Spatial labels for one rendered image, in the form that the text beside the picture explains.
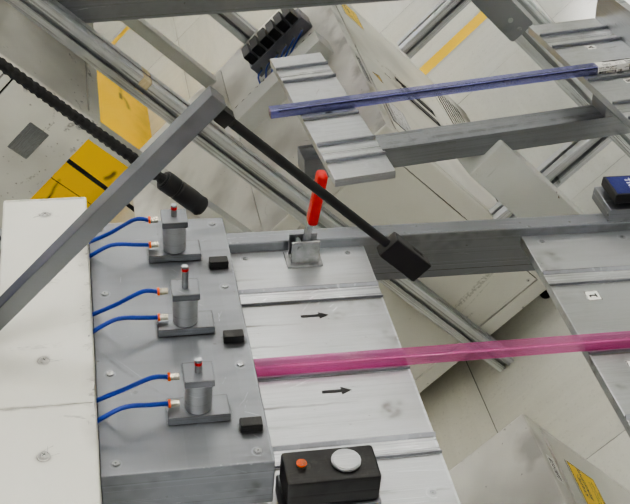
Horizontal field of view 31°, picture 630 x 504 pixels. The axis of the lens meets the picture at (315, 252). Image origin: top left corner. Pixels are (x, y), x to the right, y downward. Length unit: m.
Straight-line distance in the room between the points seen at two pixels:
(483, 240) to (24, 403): 0.57
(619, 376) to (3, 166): 1.24
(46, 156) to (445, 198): 0.74
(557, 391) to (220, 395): 1.48
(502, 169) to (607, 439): 0.86
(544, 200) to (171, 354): 0.70
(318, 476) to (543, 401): 1.48
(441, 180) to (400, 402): 1.16
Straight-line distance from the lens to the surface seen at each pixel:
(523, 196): 1.54
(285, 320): 1.13
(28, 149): 2.03
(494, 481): 1.49
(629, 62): 1.54
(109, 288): 1.07
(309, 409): 1.04
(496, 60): 3.12
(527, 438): 1.49
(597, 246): 1.31
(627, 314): 1.22
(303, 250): 1.19
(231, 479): 0.92
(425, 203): 2.20
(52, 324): 1.00
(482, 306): 2.40
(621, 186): 1.33
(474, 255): 1.29
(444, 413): 2.53
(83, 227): 0.90
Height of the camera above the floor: 1.68
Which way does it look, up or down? 32 degrees down
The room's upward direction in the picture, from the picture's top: 54 degrees counter-clockwise
